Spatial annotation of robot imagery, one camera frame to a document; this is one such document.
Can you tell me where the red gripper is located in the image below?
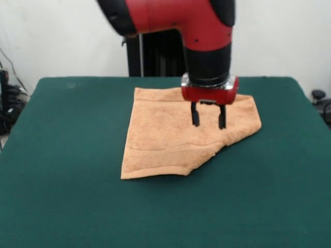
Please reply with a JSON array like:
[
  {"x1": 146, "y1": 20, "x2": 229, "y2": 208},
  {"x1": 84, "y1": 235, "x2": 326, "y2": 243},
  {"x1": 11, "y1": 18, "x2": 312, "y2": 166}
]
[{"x1": 180, "y1": 72, "x2": 240, "y2": 130}]

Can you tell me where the peach terry towel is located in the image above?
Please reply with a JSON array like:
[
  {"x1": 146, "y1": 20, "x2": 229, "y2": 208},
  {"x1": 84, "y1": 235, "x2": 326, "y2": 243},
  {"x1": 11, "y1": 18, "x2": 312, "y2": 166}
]
[{"x1": 120, "y1": 87, "x2": 262, "y2": 181}]

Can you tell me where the black office chair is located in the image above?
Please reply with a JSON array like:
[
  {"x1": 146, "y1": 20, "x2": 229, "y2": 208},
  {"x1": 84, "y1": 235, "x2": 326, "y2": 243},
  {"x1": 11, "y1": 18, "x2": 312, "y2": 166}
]
[{"x1": 311, "y1": 89, "x2": 331, "y2": 130}]

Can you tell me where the dark green table cloth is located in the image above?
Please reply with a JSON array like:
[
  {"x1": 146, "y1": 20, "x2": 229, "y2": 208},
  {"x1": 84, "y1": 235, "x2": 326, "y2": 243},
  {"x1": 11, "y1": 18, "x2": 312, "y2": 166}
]
[{"x1": 0, "y1": 76, "x2": 331, "y2": 248}]

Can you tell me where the black bag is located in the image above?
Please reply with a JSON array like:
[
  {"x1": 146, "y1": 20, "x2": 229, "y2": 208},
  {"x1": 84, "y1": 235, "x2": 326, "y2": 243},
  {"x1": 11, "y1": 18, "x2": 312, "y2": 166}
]
[{"x1": 0, "y1": 105, "x2": 20, "y2": 135}]

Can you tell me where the black box with red mark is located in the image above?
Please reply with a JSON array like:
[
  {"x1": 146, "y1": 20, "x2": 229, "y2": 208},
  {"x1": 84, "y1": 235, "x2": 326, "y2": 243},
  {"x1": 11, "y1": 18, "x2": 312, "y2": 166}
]
[{"x1": 0, "y1": 69, "x2": 10, "y2": 114}]

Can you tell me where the black robot pedestal with handle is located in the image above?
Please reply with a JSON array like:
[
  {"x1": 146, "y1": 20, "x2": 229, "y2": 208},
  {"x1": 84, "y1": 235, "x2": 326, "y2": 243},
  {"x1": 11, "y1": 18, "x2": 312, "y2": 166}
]
[{"x1": 121, "y1": 30, "x2": 188, "y2": 78}]

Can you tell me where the black cable bundle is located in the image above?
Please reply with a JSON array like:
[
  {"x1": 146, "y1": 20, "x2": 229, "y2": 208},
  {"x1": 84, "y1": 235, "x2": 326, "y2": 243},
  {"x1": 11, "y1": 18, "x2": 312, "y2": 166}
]
[{"x1": 6, "y1": 84, "x2": 29, "y2": 104}]

